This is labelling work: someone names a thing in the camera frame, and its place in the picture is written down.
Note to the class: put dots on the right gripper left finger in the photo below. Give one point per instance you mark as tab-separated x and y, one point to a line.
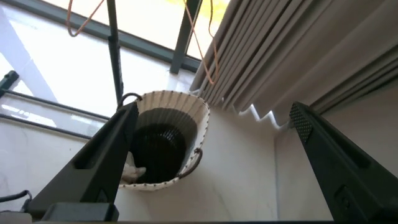
77	186

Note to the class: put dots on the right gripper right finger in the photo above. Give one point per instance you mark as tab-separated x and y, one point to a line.
357	186

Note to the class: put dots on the white laundry basket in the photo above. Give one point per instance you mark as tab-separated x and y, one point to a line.
186	105

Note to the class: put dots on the black clothes rack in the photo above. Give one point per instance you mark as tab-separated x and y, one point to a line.
115	46

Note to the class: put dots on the cream printed garment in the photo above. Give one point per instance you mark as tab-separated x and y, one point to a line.
132	174

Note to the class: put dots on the beige curtain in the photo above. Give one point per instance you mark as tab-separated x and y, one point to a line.
280	46

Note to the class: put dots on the window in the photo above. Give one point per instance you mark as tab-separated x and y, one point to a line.
182	40

